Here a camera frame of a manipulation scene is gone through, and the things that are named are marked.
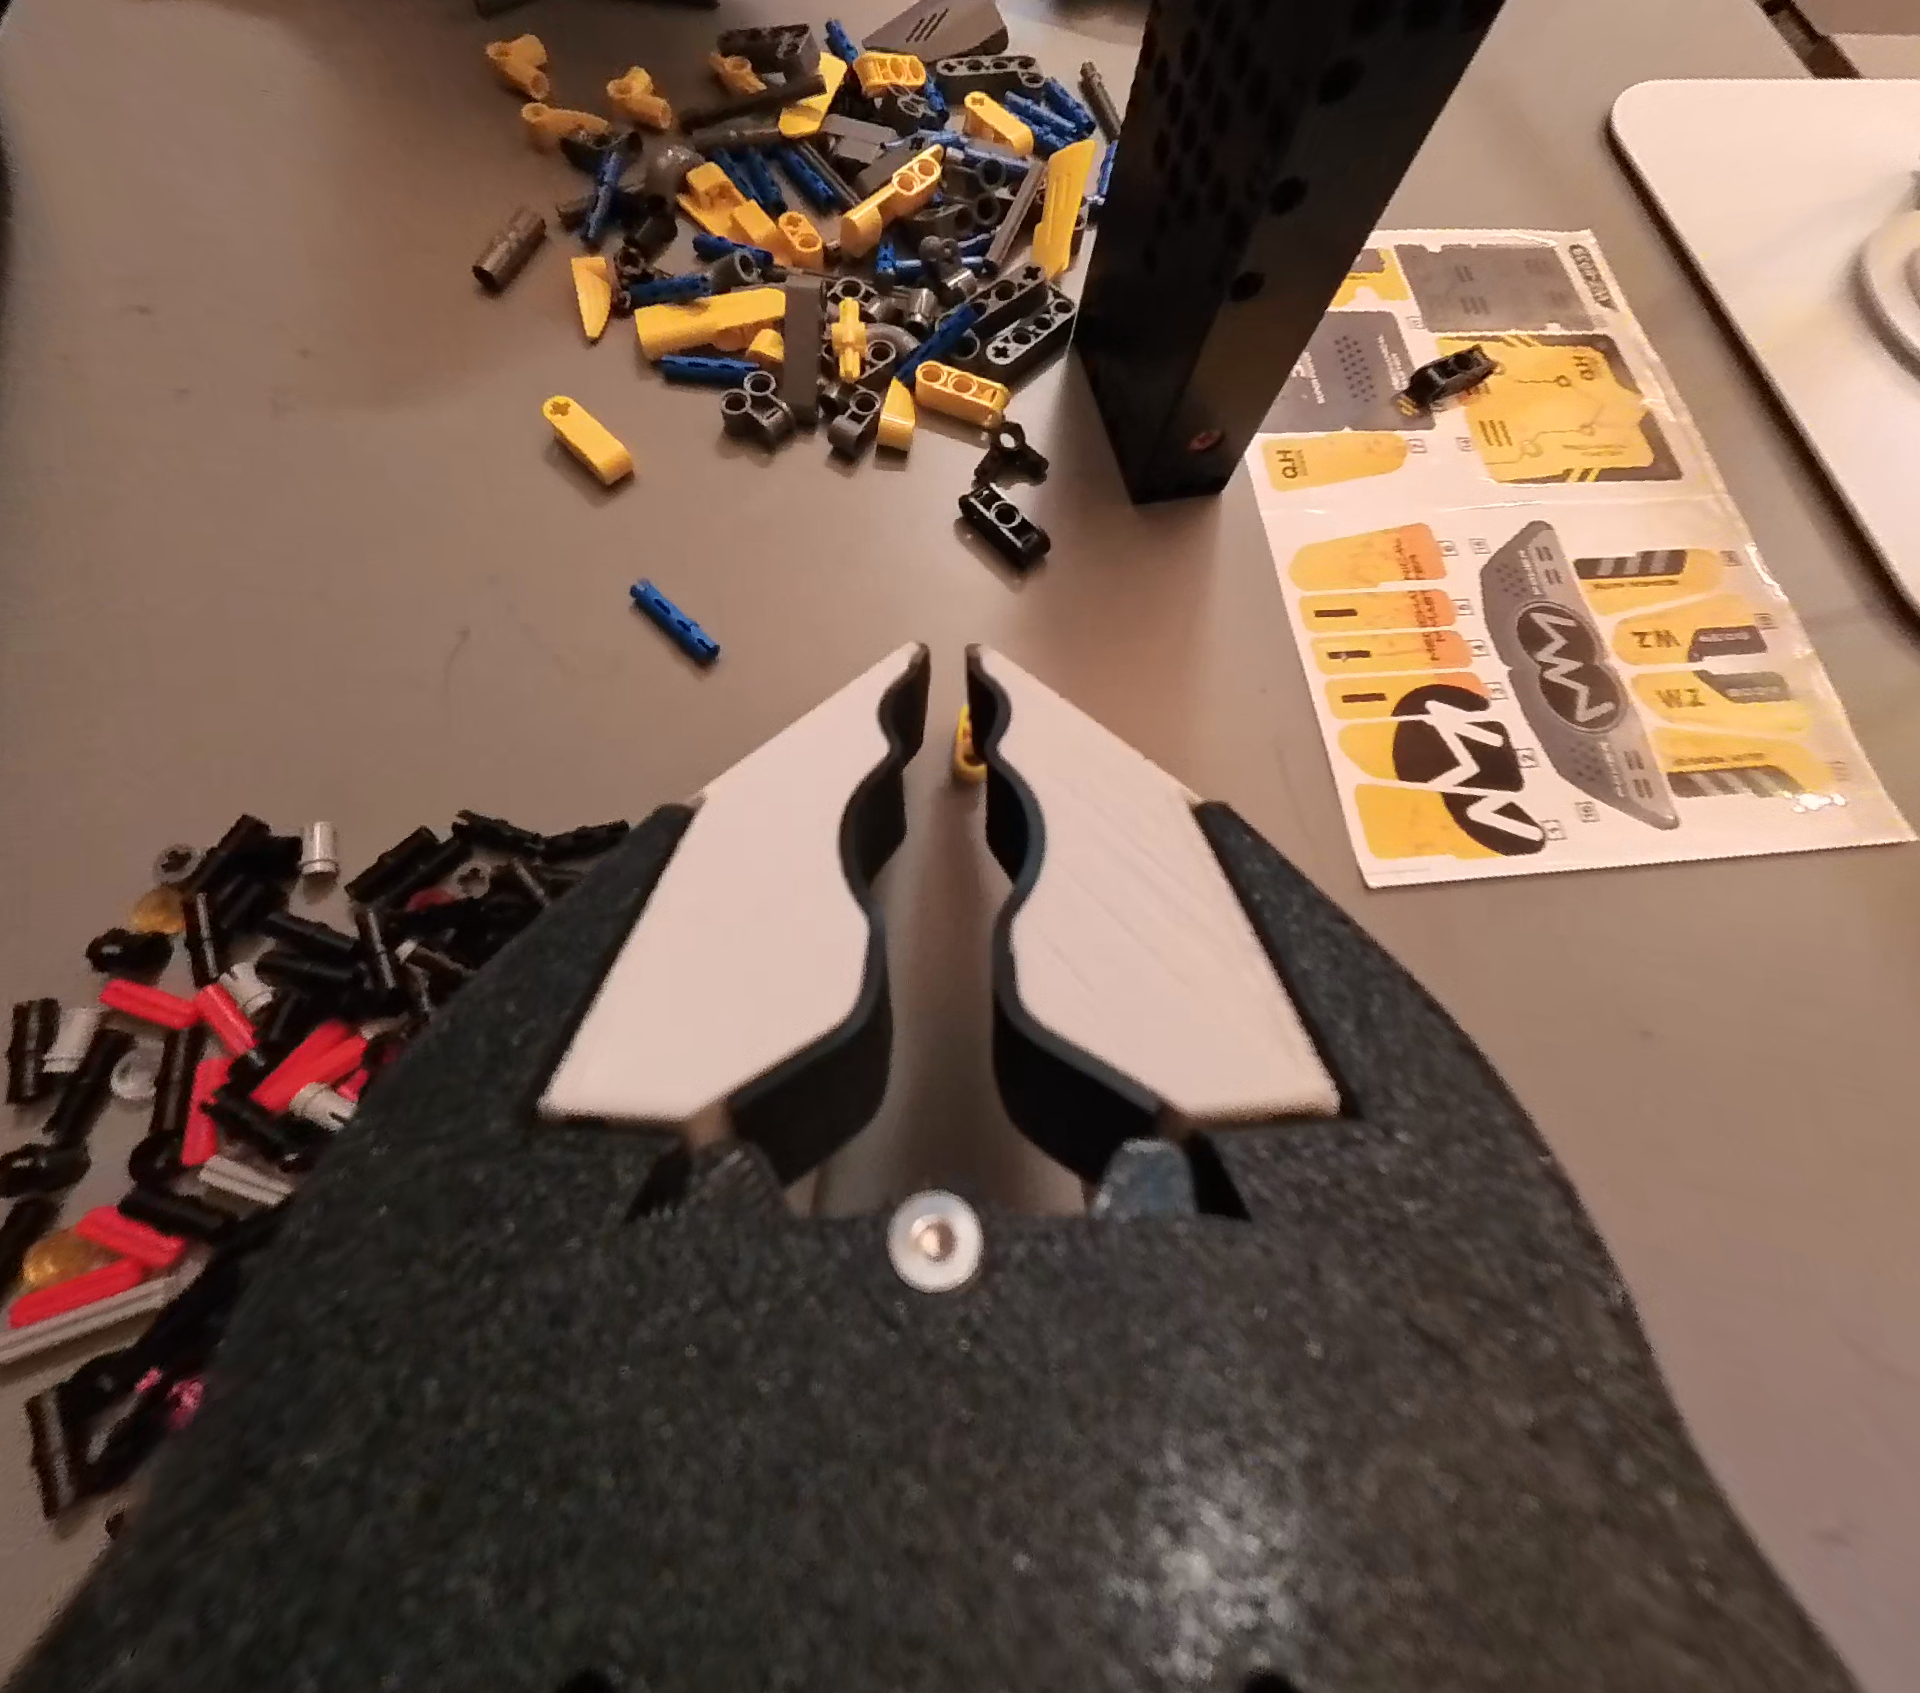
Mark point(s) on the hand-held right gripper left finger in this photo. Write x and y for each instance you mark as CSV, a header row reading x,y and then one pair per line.
x,y
721,944

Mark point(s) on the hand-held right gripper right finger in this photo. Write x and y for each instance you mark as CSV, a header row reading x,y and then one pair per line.
x,y
1156,944

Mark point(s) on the small yellow connector piece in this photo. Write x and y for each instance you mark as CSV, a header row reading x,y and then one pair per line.
x,y
970,745

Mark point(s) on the black perforated block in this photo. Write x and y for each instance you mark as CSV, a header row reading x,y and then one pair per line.
x,y
1246,224

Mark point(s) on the blue pin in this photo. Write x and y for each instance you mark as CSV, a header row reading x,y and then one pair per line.
x,y
675,620

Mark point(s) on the pile of plastic building pieces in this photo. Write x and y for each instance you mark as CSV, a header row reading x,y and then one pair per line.
x,y
840,224

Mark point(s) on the dark grey tube piece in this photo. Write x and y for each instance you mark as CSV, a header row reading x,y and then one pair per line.
x,y
511,251

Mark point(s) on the pile of black red pins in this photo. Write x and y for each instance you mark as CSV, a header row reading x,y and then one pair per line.
x,y
225,1002

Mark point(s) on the printed sticker sheet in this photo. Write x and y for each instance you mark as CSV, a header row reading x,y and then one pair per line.
x,y
1575,673

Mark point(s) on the yellow curved piece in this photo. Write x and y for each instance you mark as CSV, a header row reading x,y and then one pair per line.
x,y
587,438

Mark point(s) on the black connector piece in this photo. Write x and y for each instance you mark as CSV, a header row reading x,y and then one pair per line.
x,y
1449,374

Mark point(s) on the white metal book stand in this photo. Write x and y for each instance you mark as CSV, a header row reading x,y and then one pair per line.
x,y
1770,268

